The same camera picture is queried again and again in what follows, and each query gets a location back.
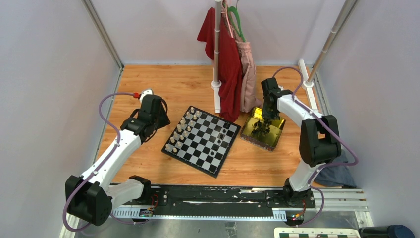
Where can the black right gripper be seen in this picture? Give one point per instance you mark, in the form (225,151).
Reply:
(270,116)

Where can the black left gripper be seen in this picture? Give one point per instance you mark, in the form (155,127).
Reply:
(164,120)

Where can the yellow square tin box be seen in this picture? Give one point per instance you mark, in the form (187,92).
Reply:
(268,142)

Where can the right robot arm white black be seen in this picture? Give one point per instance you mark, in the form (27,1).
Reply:
(318,145)

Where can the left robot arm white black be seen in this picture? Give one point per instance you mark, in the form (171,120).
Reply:
(105,170)

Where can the white chess pieces row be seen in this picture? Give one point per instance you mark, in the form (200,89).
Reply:
(185,133)

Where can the black pieces in tin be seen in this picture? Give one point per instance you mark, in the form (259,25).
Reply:
(261,128)

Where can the pink hanging garment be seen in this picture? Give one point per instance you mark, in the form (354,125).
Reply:
(248,98)

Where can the white rack foot bar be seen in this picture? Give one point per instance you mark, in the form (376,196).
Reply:
(308,86)

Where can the red hanging shirt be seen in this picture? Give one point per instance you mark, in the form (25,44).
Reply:
(229,66)

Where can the black white chessboard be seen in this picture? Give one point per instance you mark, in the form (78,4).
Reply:
(201,159)

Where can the white clothes rack pole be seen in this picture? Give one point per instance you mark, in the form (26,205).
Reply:
(216,84)

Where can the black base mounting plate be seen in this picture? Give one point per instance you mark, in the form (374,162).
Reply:
(218,201)

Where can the green clothes hanger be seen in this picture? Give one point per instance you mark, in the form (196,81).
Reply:
(234,16)

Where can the grey crumpled cloth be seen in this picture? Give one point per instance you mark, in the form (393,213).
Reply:
(338,176)

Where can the silver diagonal rack pole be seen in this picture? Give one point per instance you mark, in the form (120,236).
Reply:
(341,19)

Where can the dark blue object corner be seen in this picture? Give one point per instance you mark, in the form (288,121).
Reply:
(391,231)

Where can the aluminium frame rail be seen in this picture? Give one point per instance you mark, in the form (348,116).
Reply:
(342,201)

